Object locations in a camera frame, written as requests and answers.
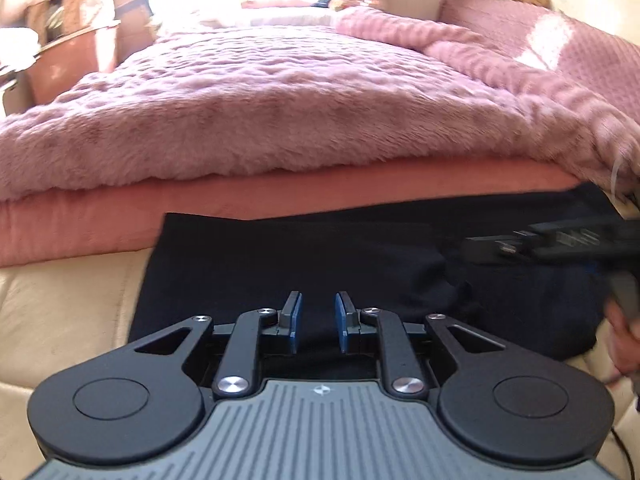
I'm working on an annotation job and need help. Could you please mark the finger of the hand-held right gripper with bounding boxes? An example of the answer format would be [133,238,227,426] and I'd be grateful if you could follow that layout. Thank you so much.
[462,230,538,267]

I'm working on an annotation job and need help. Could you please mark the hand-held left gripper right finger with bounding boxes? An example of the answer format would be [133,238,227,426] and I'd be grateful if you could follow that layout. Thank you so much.
[333,290,509,399]

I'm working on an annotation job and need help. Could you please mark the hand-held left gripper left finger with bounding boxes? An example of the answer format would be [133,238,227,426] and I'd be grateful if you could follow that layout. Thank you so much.
[127,290,304,399]

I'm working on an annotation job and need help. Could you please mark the black pants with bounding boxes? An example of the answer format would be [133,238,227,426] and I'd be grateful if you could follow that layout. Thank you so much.
[129,182,628,363]

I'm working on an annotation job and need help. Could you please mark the person's right hand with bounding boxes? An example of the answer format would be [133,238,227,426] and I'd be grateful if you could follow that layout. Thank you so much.
[604,302,640,377]

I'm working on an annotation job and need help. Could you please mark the pink bed sheet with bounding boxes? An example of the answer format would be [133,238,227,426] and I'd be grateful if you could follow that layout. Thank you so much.
[0,160,588,269]

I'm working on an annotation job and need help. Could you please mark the pink textured pillow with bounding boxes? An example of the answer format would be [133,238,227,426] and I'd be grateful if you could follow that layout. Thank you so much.
[439,0,640,128]

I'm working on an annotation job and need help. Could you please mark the pink fluffy blanket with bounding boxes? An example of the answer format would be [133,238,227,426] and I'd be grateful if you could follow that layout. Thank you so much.
[0,9,640,207]

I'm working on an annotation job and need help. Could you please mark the beige quilted mattress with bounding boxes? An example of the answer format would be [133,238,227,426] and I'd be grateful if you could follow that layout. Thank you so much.
[0,247,640,461]

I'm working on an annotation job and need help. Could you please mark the pile of white clothes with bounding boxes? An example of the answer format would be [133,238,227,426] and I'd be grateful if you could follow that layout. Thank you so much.
[0,27,42,73]

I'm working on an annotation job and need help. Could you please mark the black cable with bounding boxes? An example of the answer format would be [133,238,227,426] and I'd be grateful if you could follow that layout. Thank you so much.
[609,425,633,480]

